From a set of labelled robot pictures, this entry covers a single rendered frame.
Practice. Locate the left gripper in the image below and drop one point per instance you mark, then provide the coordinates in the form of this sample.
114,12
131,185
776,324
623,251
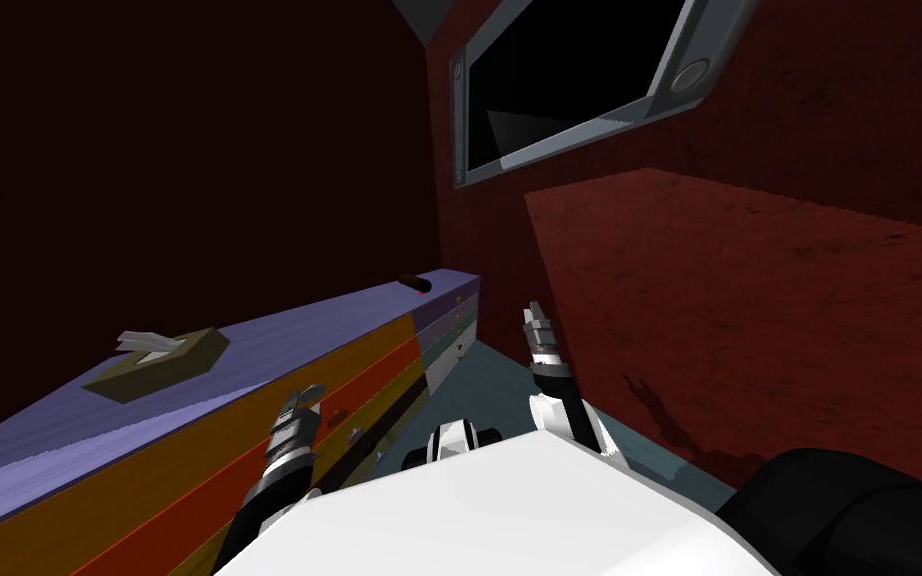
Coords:
294,428

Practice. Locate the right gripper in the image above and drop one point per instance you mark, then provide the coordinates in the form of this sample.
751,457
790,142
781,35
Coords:
541,342

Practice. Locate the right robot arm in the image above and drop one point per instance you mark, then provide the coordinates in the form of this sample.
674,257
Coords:
853,520

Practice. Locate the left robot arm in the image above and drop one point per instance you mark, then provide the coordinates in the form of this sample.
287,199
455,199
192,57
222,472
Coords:
257,500

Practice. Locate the small dark red object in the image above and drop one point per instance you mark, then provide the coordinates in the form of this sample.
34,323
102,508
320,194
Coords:
414,282

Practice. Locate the orange drawer front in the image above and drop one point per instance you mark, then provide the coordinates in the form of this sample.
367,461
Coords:
189,456

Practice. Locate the olive tissue box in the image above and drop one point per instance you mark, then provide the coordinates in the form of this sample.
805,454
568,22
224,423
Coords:
165,366

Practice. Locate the red drawer front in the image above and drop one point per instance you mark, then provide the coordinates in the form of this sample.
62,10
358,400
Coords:
213,512

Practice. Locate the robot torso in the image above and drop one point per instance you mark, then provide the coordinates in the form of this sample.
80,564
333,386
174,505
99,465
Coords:
493,512

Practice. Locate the purple-topped drawer cabinet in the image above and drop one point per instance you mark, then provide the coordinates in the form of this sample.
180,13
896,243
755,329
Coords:
69,416

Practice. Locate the grey-framed black screen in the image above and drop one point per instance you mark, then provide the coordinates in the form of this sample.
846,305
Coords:
557,72

